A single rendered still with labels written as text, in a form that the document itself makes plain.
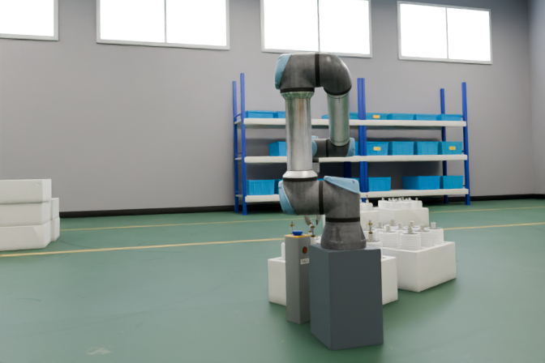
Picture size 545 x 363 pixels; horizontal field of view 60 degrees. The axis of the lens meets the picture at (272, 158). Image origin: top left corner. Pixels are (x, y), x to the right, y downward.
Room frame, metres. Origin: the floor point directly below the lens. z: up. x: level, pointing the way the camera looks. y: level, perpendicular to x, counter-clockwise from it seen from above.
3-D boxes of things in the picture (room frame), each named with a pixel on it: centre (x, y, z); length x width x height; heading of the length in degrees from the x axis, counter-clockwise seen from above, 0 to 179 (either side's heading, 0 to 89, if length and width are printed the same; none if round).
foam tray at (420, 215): (4.72, -1.27, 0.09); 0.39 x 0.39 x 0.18; 19
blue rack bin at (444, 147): (7.55, -2.75, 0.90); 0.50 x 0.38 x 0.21; 15
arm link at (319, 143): (1.84, -0.16, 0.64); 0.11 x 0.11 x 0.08; 81
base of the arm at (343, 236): (1.56, -0.23, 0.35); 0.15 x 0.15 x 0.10
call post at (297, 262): (1.76, -0.09, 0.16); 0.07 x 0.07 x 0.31; 44
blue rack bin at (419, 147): (7.44, -2.33, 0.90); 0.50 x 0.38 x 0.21; 17
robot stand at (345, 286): (1.56, -0.23, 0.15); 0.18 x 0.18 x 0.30; 16
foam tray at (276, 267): (2.01, -0.25, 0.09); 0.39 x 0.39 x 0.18; 44
